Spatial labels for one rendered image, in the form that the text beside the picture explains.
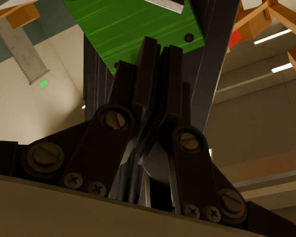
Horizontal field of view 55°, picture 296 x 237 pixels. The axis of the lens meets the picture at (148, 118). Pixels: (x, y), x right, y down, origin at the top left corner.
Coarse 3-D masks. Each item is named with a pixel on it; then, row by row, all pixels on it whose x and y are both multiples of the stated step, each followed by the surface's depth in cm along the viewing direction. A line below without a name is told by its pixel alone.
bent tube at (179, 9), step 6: (150, 0) 24; (156, 0) 24; (162, 0) 24; (168, 0) 24; (174, 0) 24; (180, 0) 24; (162, 6) 24; (168, 6) 24; (174, 6) 24; (180, 6) 24; (180, 12) 24
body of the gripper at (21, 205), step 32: (0, 192) 5; (32, 192) 6; (64, 192) 6; (0, 224) 5; (32, 224) 5; (64, 224) 5; (96, 224) 6; (128, 224) 6; (160, 224) 6; (192, 224) 6
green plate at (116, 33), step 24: (72, 0) 28; (96, 0) 28; (120, 0) 28; (144, 0) 28; (96, 24) 30; (120, 24) 30; (144, 24) 29; (168, 24) 29; (192, 24) 29; (96, 48) 32; (120, 48) 32; (192, 48) 31
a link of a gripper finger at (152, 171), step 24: (168, 48) 11; (168, 72) 10; (168, 96) 9; (168, 120) 9; (144, 144) 10; (144, 168) 10; (168, 168) 9; (216, 168) 9; (168, 192) 10; (240, 216) 8
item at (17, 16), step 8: (8, 8) 571; (16, 8) 593; (24, 8) 607; (32, 8) 629; (0, 16) 594; (8, 16) 625; (16, 16) 620; (24, 16) 615; (32, 16) 622; (16, 24) 630; (24, 24) 655
